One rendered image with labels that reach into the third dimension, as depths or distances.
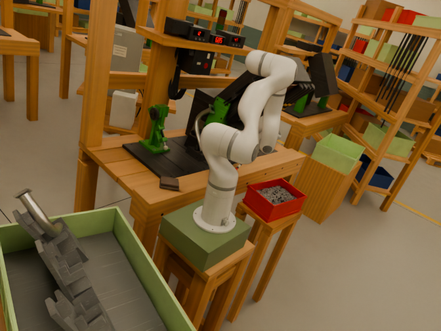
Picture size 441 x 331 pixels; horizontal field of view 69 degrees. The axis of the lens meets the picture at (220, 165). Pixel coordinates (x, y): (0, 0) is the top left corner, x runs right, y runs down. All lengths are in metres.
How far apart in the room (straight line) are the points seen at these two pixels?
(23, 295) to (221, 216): 0.72
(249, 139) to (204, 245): 0.44
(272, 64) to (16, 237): 1.13
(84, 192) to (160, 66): 0.88
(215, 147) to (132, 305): 0.61
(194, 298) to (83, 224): 0.54
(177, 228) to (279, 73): 0.74
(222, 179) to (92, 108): 0.90
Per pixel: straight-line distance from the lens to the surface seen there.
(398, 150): 4.44
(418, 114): 4.36
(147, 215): 1.56
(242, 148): 1.17
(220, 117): 1.97
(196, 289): 1.43
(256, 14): 12.46
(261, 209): 1.82
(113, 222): 1.41
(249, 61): 1.42
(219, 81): 2.54
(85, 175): 2.05
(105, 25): 1.77
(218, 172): 1.25
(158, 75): 2.02
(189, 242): 1.32
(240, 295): 2.15
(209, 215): 1.35
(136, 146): 2.00
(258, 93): 1.30
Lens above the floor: 1.78
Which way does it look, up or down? 26 degrees down
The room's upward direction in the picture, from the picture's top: 17 degrees clockwise
